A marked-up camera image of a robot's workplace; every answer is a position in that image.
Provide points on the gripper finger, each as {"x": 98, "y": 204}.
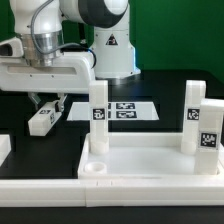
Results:
{"x": 35, "y": 99}
{"x": 59, "y": 105}

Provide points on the white left rail block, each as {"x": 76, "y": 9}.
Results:
{"x": 5, "y": 147}

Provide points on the white marker plate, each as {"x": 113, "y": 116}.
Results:
{"x": 117, "y": 111}

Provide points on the white desk top tray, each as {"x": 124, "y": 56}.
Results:
{"x": 141, "y": 156}

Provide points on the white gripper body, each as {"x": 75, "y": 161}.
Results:
{"x": 70, "y": 73}

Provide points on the white front rail barrier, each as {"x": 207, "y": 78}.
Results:
{"x": 167, "y": 191}

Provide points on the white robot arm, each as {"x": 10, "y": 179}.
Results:
{"x": 60, "y": 46}

